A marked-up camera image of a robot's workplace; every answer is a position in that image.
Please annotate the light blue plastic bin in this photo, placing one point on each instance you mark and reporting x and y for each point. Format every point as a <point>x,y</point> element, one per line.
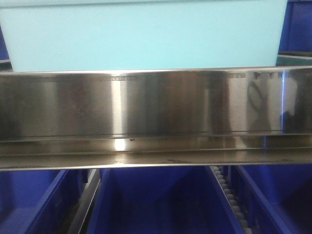
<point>72,35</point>

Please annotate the dark blue bin lower middle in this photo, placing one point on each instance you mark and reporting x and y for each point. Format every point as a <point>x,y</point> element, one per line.
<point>162,200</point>

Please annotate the dark blue bin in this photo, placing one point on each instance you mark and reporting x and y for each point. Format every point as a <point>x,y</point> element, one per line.
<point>297,27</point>
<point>3,50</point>
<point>275,199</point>
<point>162,200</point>
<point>38,202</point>

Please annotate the dark blue bin lower right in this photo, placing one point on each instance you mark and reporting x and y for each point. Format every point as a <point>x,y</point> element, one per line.
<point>275,199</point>

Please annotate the dark blue bin lower left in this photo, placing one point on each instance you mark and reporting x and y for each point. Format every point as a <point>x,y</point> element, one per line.
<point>38,202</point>

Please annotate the dark blue bin upper right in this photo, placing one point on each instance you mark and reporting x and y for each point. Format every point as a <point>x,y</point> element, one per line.
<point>297,27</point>

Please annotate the dark blue bin upper left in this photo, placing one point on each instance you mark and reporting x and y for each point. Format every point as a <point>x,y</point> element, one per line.
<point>3,50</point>

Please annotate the stainless steel shelf front rail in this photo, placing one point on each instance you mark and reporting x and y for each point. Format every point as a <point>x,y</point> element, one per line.
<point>145,118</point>

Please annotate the steel divider rail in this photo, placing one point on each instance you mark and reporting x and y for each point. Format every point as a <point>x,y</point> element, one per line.
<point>85,202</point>

